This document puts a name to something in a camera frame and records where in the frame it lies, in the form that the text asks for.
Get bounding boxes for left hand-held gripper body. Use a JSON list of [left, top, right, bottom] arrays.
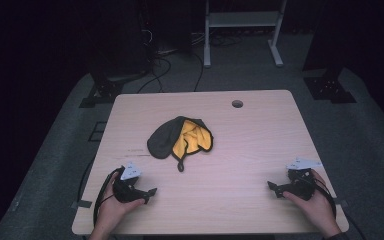
[[112, 162, 150, 204]]

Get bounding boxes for white metal stand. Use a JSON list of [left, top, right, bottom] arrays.
[[203, 0, 288, 69]]

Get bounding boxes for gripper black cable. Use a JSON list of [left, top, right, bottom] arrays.
[[92, 167, 123, 228], [309, 176, 338, 219]]

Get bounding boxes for person's left hand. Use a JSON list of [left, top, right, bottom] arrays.
[[93, 171, 146, 234]]

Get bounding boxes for person's right hand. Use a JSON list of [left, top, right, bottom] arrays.
[[283, 168, 343, 238]]

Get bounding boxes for black floor cables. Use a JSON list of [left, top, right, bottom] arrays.
[[136, 29, 205, 94]]

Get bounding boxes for grey tape strip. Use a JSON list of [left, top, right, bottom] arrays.
[[333, 197, 350, 208], [71, 199, 93, 210]]

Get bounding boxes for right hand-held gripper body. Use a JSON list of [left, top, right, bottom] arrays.
[[277, 157, 324, 201]]

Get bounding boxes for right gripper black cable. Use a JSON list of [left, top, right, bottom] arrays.
[[309, 176, 338, 219]]

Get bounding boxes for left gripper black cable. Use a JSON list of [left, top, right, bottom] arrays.
[[92, 167, 123, 228]]

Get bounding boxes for dark grey and yellow cloth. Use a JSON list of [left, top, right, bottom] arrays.
[[146, 115, 214, 173]]

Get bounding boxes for black stand base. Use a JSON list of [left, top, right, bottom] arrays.
[[78, 70, 148, 109], [302, 67, 358, 105]]

